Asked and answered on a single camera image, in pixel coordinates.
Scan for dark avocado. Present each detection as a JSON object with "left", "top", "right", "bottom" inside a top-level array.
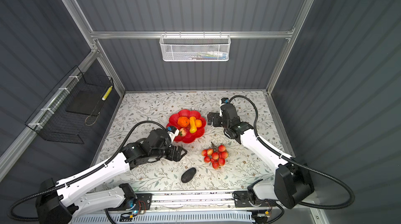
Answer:
[{"left": 181, "top": 167, "right": 197, "bottom": 183}]

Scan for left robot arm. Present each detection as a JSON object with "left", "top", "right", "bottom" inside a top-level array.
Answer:
[{"left": 36, "top": 127, "right": 187, "bottom": 224}]

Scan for black wire basket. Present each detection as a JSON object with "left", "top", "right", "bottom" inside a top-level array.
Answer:
[{"left": 25, "top": 66, "right": 114, "bottom": 145}]

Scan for yellow corn-like fruit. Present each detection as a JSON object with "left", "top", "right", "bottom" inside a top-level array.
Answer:
[{"left": 189, "top": 116, "right": 197, "bottom": 134}]

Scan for small orange tangerine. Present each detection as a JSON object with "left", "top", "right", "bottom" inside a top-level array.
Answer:
[{"left": 195, "top": 119, "right": 203, "bottom": 128}]

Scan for red flower-shaped fruit bowl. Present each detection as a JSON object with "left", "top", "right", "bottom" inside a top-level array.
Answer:
[{"left": 167, "top": 109, "right": 207, "bottom": 144}]

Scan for aluminium rail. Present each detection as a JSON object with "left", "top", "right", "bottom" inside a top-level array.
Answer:
[{"left": 93, "top": 187, "right": 317, "bottom": 212}]

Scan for red lychee bunch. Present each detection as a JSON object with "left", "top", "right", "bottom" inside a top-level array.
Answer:
[{"left": 201, "top": 142, "right": 229, "bottom": 170}]

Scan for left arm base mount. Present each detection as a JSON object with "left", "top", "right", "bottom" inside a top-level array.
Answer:
[{"left": 108, "top": 193, "right": 152, "bottom": 211}]

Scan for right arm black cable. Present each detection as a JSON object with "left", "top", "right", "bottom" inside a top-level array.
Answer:
[{"left": 228, "top": 95, "right": 356, "bottom": 224}]

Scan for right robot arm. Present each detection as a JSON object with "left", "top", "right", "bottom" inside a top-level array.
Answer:
[{"left": 207, "top": 101, "right": 314, "bottom": 209}]

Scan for white wire mesh basket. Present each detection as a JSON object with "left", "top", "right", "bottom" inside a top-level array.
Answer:
[{"left": 159, "top": 35, "right": 231, "bottom": 62}]

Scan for orange bell pepper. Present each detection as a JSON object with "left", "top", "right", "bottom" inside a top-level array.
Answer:
[{"left": 177, "top": 116, "right": 190, "bottom": 128}]

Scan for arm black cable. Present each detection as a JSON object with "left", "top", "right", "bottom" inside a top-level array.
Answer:
[
  {"left": 7, "top": 120, "right": 171, "bottom": 224},
  {"left": 228, "top": 95, "right": 356, "bottom": 224}
]

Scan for black pad in basket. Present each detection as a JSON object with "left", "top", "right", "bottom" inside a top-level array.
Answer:
[{"left": 66, "top": 91, "right": 105, "bottom": 116}]

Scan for yellow marker pen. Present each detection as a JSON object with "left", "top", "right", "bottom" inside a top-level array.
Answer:
[{"left": 101, "top": 86, "right": 113, "bottom": 101}]

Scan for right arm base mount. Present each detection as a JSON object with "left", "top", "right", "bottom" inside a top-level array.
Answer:
[{"left": 231, "top": 191, "right": 276, "bottom": 208}]

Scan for items in white basket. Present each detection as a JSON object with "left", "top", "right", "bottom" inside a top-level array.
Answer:
[{"left": 180, "top": 51, "right": 229, "bottom": 61}]

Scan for red-yellow strawberry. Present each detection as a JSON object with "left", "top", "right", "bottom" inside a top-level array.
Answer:
[{"left": 179, "top": 128, "right": 189, "bottom": 137}]

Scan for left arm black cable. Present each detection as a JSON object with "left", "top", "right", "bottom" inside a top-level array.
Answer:
[{"left": 7, "top": 120, "right": 171, "bottom": 224}]

